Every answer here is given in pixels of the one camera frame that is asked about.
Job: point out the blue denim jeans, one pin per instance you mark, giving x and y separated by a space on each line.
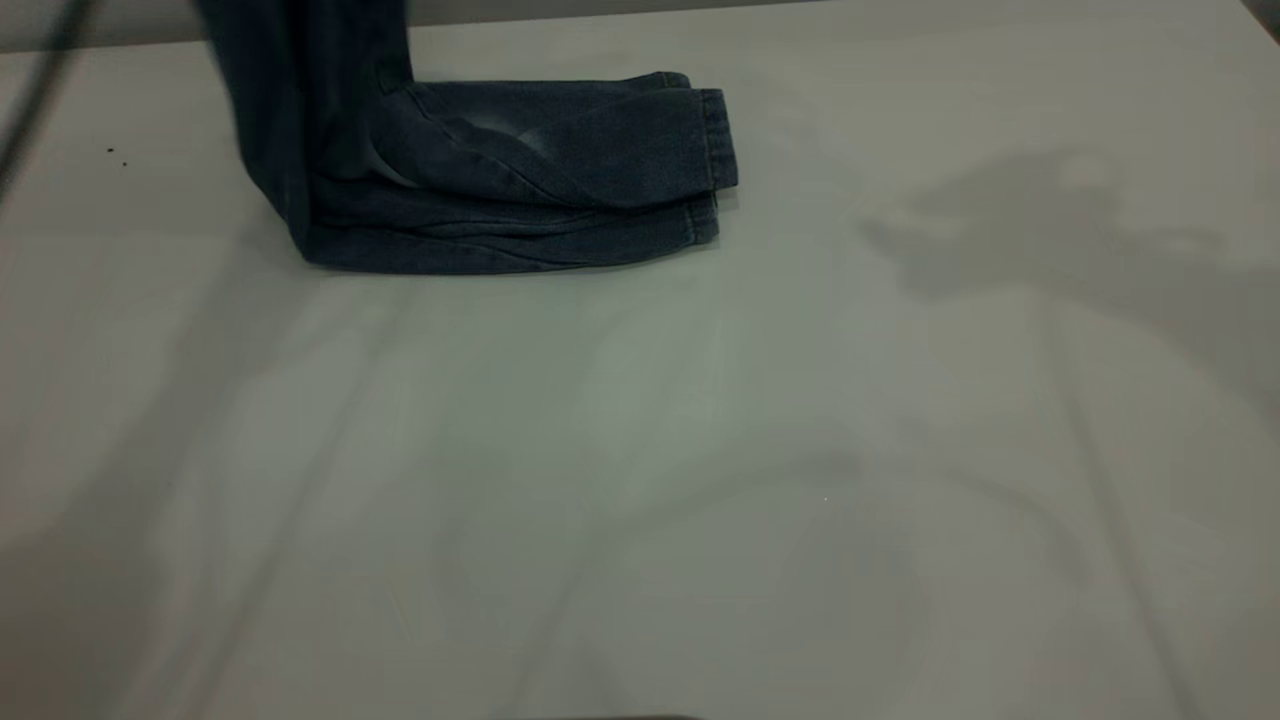
550 150

